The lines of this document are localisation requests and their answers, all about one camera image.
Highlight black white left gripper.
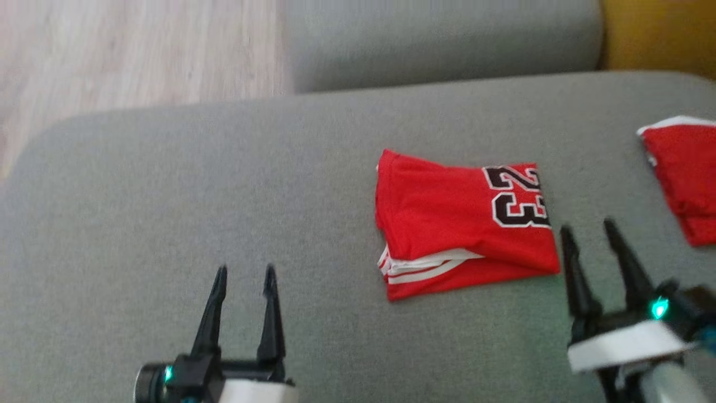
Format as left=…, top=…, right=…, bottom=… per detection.
left=134, top=263, right=300, bottom=403

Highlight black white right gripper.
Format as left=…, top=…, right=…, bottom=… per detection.
left=559, top=218, right=716, bottom=403

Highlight red shorts with white stripe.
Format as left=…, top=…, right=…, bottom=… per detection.
left=636, top=115, right=716, bottom=247

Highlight red white number 23 jersey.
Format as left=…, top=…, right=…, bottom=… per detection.
left=374, top=148, right=562, bottom=302

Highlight large yellow sofa backrest cushion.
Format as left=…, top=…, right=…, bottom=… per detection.
left=601, top=0, right=716, bottom=79

